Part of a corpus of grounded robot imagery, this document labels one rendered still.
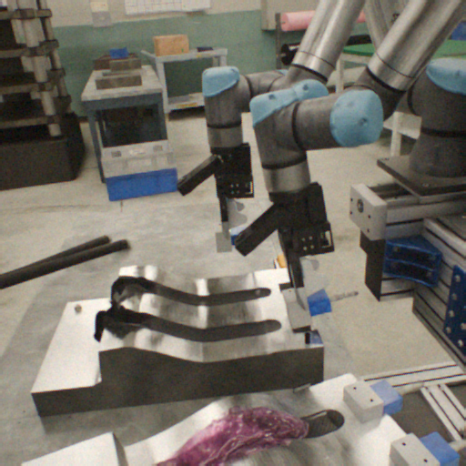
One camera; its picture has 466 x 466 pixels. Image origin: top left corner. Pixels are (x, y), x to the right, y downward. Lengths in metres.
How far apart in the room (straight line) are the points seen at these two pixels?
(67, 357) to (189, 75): 6.43
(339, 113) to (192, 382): 0.50
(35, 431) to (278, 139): 0.63
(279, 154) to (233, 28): 6.53
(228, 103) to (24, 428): 0.69
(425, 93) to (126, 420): 0.89
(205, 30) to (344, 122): 6.52
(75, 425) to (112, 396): 0.07
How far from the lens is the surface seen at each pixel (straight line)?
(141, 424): 0.84
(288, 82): 0.87
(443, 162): 1.12
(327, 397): 0.78
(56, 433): 0.88
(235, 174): 0.99
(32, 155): 4.64
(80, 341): 0.94
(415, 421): 1.65
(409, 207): 1.11
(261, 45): 7.32
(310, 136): 0.67
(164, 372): 0.81
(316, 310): 0.83
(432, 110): 1.11
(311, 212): 0.76
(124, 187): 3.93
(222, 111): 0.93
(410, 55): 0.74
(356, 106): 0.65
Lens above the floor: 1.42
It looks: 27 degrees down
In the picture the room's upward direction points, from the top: 5 degrees counter-clockwise
